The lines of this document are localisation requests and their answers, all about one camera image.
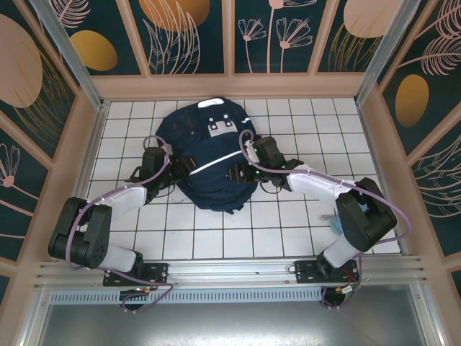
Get navy blue student backpack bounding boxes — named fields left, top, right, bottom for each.
left=157, top=94, right=259, bottom=216

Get grey metal front plate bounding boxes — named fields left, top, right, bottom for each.
left=20, top=303, right=444, bottom=346

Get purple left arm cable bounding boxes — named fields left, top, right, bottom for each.
left=66, top=134, right=176, bottom=315

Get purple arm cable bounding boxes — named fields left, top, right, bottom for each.
left=238, top=129, right=414, bottom=311
left=66, top=134, right=176, bottom=315

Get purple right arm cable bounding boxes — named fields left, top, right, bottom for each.
left=238, top=129, right=414, bottom=311

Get aluminium side rail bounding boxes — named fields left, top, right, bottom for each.
left=53, top=102, right=110, bottom=261
left=355, top=103, right=405, bottom=254

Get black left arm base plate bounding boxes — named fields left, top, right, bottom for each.
left=102, top=259, right=171, bottom=288

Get aluminium front rail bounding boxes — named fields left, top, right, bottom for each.
left=33, top=254, right=429, bottom=290

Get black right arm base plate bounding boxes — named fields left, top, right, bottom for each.
left=294, top=258, right=362, bottom=286

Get perforated grey cable duct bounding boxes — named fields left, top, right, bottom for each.
left=48, top=289, right=326, bottom=304

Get aluminium corner post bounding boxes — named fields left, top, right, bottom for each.
left=27, top=0, right=110, bottom=112
left=354, top=0, right=421, bottom=106

